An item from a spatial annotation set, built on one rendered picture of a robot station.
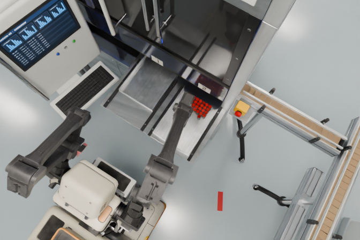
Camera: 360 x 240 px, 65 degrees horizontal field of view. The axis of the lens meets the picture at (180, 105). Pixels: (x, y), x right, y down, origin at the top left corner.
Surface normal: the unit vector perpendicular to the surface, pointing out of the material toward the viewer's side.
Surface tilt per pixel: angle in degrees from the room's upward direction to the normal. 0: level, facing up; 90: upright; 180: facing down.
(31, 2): 90
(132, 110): 0
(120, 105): 0
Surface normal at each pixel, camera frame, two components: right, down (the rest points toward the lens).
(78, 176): 0.36, -0.78
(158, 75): 0.02, -0.33
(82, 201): -0.36, 0.38
